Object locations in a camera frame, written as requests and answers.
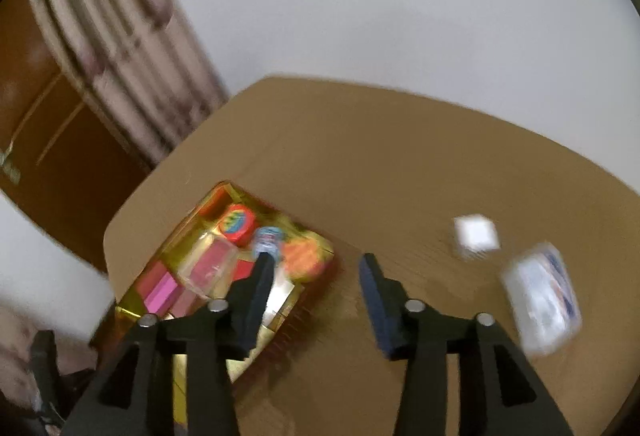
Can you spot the red round tin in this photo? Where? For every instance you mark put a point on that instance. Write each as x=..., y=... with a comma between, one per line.
x=235, y=222

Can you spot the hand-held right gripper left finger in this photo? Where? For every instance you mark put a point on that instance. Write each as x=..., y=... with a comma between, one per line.
x=260, y=298

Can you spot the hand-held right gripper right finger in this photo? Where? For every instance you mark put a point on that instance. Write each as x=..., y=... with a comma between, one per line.
x=374, y=301

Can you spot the yellow orange patterned box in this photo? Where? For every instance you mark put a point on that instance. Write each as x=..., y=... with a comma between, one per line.
x=302, y=261

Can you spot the small white box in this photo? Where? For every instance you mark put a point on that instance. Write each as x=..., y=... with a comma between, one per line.
x=476, y=235

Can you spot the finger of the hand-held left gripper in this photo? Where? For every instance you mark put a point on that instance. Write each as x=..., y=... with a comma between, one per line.
x=46, y=366

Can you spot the clear case with red cards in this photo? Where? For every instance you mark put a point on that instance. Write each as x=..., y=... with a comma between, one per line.
x=207, y=268

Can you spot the gold tin box red sides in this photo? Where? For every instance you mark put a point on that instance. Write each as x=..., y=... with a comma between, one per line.
x=280, y=311

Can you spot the brown wooden door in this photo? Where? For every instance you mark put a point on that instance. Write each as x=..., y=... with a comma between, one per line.
x=50, y=141

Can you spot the small blue round tin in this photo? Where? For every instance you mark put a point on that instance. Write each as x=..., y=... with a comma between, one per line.
x=267, y=241

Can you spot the striped pale curtain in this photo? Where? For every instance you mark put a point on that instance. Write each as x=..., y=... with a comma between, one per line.
x=125, y=41

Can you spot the clear plastic box white contents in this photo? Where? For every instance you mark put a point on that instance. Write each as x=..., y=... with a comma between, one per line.
x=542, y=298

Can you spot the pink and red long box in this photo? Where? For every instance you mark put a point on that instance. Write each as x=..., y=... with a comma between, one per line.
x=161, y=288

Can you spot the pale patterned blanket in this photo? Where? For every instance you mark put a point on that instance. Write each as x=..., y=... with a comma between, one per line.
x=17, y=346

